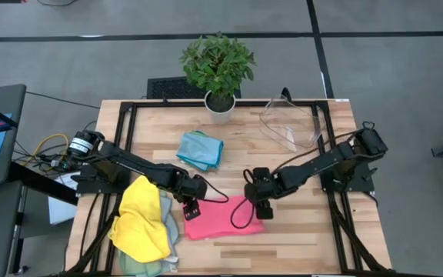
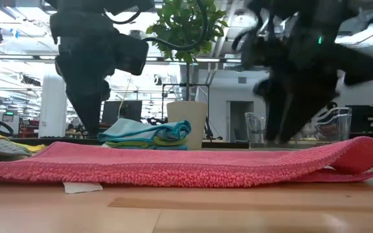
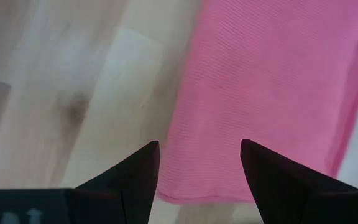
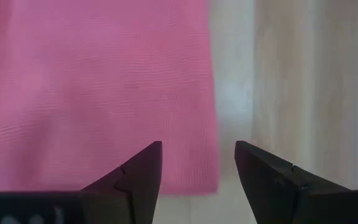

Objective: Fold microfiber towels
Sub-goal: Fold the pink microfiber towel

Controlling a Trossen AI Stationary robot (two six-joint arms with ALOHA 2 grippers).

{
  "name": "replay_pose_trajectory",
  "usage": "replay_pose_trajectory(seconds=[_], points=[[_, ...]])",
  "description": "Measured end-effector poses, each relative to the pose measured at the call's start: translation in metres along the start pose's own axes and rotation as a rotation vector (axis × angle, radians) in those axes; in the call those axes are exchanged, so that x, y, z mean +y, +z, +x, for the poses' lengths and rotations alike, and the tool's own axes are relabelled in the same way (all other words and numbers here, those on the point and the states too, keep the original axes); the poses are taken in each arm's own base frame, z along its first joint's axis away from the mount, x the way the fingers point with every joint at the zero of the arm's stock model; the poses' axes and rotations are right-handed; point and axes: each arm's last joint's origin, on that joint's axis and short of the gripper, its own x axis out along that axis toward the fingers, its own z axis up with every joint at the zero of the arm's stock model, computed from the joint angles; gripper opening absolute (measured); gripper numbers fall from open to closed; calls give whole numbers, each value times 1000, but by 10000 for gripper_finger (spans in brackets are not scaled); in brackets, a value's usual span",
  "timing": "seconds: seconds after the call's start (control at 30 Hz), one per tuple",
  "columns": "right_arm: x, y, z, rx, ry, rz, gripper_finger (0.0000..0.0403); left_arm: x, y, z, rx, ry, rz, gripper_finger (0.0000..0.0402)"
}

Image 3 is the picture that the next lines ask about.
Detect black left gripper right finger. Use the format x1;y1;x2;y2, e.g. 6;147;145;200
240;139;358;224

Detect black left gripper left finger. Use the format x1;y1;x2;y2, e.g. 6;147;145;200
0;140;160;224

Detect pink microfiber towel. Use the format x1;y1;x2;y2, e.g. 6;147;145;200
155;0;358;205

